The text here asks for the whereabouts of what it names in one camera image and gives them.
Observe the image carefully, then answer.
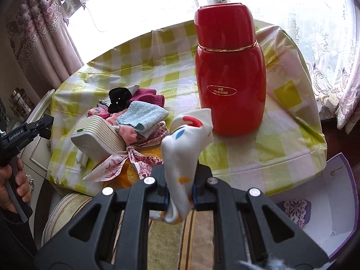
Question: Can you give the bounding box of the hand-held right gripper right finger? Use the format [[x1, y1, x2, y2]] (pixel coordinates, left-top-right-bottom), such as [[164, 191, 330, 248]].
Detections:
[[193, 162, 329, 270]]

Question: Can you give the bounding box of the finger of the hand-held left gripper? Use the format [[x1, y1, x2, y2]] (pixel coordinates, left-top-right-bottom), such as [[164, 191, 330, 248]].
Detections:
[[29, 115, 54, 140]]

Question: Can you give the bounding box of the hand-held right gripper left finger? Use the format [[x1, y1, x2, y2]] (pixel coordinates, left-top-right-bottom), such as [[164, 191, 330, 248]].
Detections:
[[34, 164, 171, 270]]

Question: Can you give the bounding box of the white printed sock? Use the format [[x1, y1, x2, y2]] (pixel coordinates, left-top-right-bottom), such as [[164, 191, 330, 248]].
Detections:
[[149, 108, 214, 225]]

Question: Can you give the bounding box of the maroon knit garment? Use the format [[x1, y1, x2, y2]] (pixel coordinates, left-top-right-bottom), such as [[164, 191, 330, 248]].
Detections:
[[128, 88, 165, 109]]

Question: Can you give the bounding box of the white box with purple edge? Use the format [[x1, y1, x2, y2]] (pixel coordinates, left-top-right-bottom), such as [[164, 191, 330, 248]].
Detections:
[[270, 152, 359, 262]]

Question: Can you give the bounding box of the person's left forearm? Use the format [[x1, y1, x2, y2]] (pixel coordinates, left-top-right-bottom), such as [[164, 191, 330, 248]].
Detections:
[[0, 202, 38, 270]]

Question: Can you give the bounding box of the person's left hand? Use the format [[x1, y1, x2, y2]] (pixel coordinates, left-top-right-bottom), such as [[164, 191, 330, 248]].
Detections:
[[0, 159, 36, 211]]

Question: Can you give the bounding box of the glass jar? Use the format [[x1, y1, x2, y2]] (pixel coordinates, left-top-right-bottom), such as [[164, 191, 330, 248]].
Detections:
[[8, 88, 36, 121]]

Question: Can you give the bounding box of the orange printed cloth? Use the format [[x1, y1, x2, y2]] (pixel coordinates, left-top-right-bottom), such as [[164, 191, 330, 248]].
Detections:
[[93, 149, 164, 190]]

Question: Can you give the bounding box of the white ribbed plastic device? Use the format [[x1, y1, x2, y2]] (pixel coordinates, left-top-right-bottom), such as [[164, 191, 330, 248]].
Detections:
[[70, 115, 126, 162]]

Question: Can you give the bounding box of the red white floral scarf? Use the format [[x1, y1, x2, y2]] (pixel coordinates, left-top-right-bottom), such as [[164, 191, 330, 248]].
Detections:
[[83, 121, 169, 183]]

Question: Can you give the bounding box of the pink patterned cloth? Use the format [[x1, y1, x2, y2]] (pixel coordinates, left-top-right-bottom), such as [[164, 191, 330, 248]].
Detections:
[[86, 104, 111, 120]]

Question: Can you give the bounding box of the yellow checkered tablecloth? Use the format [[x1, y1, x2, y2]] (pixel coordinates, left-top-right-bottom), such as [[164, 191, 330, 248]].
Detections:
[[46, 20, 328, 197]]

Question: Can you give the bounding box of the pink fluffy cloth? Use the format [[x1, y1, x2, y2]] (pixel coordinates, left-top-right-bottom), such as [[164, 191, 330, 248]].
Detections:
[[107, 112, 142, 147]]

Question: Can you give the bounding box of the light blue towel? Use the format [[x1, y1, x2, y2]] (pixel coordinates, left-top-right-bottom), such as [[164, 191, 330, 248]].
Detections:
[[115, 101, 169, 133]]

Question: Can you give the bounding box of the black scrunchie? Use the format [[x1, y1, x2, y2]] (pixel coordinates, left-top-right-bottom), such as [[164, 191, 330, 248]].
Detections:
[[108, 87, 133, 113]]

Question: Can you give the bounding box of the paisley patterned curtain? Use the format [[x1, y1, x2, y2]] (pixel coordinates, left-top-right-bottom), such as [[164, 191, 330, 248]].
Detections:
[[6, 0, 85, 90]]

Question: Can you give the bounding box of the purple knit cloth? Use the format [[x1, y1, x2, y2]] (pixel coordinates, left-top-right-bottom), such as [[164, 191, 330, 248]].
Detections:
[[283, 199, 312, 228]]

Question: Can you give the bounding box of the red plastic basket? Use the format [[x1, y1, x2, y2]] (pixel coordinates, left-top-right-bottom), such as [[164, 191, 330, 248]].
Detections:
[[194, 2, 266, 136]]

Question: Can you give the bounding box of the pink lace-edged curtain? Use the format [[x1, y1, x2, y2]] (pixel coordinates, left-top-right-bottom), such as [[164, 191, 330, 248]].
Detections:
[[306, 62, 360, 135]]

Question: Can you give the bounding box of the sheer lace curtain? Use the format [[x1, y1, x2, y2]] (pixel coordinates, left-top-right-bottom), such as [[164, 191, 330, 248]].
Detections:
[[62, 0, 360, 119]]

